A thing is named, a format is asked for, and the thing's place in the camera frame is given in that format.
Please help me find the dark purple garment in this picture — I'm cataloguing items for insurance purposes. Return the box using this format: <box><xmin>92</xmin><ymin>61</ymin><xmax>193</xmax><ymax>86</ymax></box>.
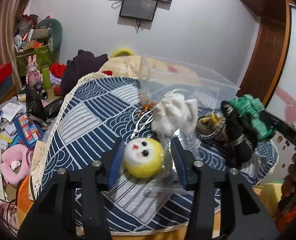
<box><xmin>60</xmin><ymin>49</ymin><xmax>108</xmax><ymax>95</ymax></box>

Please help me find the person's right hand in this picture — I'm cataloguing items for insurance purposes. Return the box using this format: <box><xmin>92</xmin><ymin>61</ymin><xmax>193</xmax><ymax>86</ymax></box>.
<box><xmin>281</xmin><ymin>153</ymin><xmax>296</xmax><ymax>197</ymax></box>

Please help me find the small black wall monitor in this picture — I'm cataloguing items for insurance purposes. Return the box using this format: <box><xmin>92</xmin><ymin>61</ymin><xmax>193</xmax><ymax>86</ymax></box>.
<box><xmin>119</xmin><ymin>0</ymin><xmax>158</xmax><ymax>22</ymax></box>

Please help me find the floral yellow pink cloth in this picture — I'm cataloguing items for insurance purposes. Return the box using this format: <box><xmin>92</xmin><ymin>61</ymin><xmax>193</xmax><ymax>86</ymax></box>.
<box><xmin>196</xmin><ymin>112</ymin><xmax>226</xmax><ymax>140</ymax></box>

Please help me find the pink neck pillow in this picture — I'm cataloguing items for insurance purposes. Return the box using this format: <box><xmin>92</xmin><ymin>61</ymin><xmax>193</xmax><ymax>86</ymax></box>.
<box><xmin>1</xmin><ymin>144</ymin><xmax>34</xmax><ymax>186</ymax></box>

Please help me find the brown wooden door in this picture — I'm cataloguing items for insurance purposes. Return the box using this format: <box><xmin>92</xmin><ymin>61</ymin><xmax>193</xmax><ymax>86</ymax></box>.
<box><xmin>237</xmin><ymin>0</ymin><xmax>291</xmax><ymax>106</ymax></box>

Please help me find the beige patchwork blanket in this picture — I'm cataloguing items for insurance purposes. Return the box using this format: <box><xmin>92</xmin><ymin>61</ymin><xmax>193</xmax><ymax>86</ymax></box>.
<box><xmin>99</xmin><ymin>55</ymin><xmax>197</xmax><ymax>78</ymax></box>

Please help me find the green knit glove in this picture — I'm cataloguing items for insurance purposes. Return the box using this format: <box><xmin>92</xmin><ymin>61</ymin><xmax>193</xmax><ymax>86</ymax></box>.
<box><xmin>229</xmin><ymin>94</ymin><xmax>275</xmax><ymax>142</ymax></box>

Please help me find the grey green plush toy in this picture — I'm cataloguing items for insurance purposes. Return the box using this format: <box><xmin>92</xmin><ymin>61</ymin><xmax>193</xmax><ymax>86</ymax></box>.
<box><xmin>32</xmin><ymin>18</ymin><xmax>62</xmax><ymax>53</ymax></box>

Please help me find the pink rabbit figurine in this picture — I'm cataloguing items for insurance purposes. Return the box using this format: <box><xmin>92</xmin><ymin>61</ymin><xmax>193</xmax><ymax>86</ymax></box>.
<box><xmin>25</xmin><ymin>55</ymin><xmax>43</xmax><ymax>88</ymax></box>

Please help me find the silver shiny plastic bag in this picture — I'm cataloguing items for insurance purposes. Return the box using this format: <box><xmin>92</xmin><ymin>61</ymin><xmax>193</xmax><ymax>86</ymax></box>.
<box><xmin>144</xmin><ymin>129</ymin><xmax>201</xmax><ymax>195</ymax></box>

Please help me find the black hat with chain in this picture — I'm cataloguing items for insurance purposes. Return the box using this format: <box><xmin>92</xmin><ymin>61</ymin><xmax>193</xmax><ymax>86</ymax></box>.
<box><xmin>221</xmin><ymin>101</ymin><xmax>258</xmax><ymax>169</ymax></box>

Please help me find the colourful patchwork pouch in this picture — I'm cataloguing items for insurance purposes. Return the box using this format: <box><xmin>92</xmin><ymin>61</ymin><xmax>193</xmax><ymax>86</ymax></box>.
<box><xmin>13</xmin><ymin>114</ymin><xmax>44</xmax><ymax>148</ymax></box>

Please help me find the blue white patterned tablecloth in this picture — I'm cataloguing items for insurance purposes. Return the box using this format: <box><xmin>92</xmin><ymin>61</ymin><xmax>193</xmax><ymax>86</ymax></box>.
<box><xmin>31</xmin><ymin>73</ymin><xmax>279</xmax><ymax>236</ymax></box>

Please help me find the clear plastic storage bin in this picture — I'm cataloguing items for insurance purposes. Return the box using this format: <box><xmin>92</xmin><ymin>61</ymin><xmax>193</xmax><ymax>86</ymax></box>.
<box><xmin>138</xmin><ymin>54</ymin><xmax>239</xmax><ymax>110</ymax></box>

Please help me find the green storage box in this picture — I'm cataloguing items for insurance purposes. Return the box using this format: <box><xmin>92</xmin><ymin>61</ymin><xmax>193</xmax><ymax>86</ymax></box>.
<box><xmin>15</xmin><ymin>45</ymin><xmax>56</xmax><ymax>77</ymax></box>

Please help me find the white drawstring cloth pouch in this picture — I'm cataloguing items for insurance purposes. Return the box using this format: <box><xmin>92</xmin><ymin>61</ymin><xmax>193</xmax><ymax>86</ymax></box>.
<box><xmin>151</xmin><ymin>92</ymin><xmax>198</xmax><ymax>138</ymax></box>

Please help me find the red cloth item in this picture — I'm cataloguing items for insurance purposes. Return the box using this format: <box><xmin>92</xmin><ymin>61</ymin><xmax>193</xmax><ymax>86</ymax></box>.
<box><xmin>50</xmin><ymin>62</ymin><xmax>67</xmax><ymax>79</ymax></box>

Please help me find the yellow felt face ball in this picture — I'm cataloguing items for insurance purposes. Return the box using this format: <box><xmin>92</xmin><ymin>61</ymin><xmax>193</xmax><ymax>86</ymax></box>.
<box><xmin>123</xmin><ymin>138</ymin><xmax>164</xmax><ymax>178</ymax></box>

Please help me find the yellow green chair back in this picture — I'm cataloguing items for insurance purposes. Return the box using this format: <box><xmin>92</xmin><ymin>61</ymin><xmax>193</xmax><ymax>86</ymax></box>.
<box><xmin>109</xmin><ymin>47</ymin><xmax>135</xmax><ymax>58</ymax></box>

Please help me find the green cylindrical bottle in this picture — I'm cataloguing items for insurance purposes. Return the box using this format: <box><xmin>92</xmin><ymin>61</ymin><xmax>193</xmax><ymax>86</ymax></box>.
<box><xmin>41</xmin><ymin>64</ymin><xmax>51</xmax><ymax>89</ymax></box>

